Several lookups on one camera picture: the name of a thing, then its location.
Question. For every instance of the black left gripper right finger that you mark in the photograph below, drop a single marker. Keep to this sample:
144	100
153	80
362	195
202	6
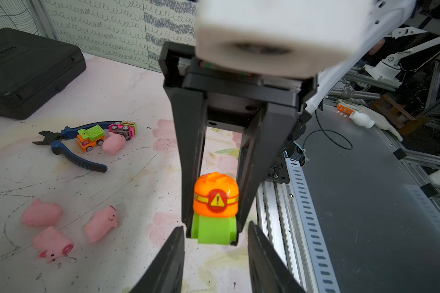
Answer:
268	273

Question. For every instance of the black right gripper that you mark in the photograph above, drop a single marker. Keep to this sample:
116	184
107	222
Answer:
268	110

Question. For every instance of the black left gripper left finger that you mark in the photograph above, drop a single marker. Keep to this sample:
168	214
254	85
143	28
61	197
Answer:
165	273

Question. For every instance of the green orange toy mixer truck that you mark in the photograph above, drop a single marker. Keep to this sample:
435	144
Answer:
215	205

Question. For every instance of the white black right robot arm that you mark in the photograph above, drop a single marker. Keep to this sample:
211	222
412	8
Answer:
363	44

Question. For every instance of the pink rubber pig toy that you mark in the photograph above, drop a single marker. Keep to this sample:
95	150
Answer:
40	214
113	143
102	222
52	244

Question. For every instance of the pink green toy truck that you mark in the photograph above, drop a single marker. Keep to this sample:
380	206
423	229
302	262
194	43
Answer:
127	129

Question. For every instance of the white orange glue gun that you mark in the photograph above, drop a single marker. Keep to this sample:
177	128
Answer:
367	118

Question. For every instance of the orange green toy dump truck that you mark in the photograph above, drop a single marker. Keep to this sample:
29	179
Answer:
90	138

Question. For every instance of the black plastic tool case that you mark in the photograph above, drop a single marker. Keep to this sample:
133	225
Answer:
33	69

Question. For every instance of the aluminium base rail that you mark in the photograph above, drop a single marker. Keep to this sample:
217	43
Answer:
287	216

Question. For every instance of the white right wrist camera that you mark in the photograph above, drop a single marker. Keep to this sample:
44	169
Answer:
296	39

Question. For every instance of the blue handled cutting pliers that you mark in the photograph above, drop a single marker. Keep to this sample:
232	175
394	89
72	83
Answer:
64	143

